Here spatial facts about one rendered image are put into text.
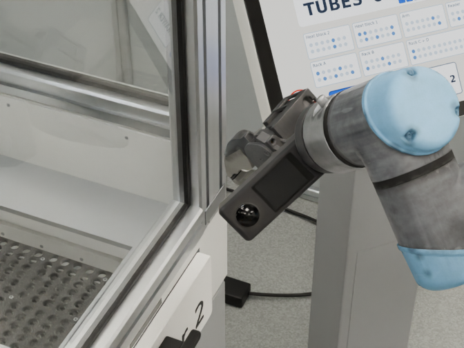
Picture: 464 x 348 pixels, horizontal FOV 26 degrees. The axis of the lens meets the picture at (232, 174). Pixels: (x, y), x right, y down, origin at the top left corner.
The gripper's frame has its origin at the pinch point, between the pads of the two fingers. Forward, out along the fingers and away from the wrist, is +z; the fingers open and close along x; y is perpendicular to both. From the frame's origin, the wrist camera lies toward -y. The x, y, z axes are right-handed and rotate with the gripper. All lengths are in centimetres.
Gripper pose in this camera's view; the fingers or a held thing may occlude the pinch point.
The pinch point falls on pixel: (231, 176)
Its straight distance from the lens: 114.2
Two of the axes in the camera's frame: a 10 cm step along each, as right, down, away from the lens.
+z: -4.3, 1.3, 8.9
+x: -6.7, -7.1, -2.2
